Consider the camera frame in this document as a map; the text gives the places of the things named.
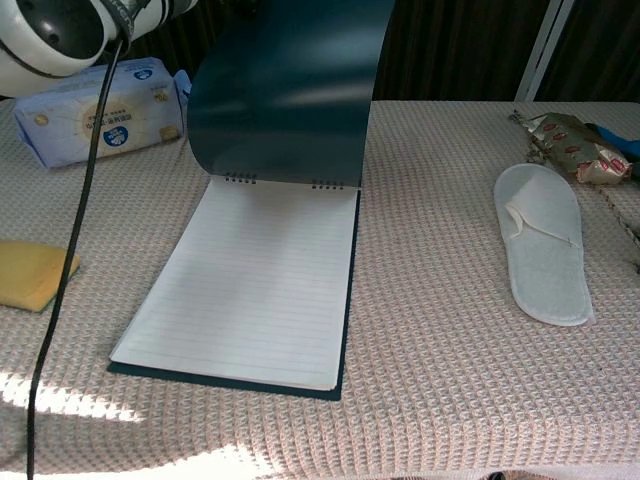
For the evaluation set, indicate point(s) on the dark green spiral notebook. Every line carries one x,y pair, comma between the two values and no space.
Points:
250,280

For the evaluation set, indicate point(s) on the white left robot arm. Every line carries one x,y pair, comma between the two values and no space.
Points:
45,30

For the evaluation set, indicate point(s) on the beige waffle blanket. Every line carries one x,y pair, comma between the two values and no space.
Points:
450,350

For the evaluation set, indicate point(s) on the white disposable slipper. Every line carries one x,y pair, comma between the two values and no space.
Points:
545,250

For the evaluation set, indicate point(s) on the dark curtain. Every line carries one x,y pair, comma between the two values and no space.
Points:
450,45

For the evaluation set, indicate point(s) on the blue tissue pack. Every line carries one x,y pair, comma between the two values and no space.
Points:
100,120

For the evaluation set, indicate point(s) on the crumpled gold snack wrapper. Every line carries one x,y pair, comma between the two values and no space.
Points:
575,145

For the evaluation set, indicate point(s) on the yellow sponge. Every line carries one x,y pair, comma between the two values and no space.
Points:
30,275

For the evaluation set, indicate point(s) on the blue black object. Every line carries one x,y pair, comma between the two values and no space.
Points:
622,145

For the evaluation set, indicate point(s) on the white metal frame post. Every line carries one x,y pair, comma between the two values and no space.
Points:
542,50

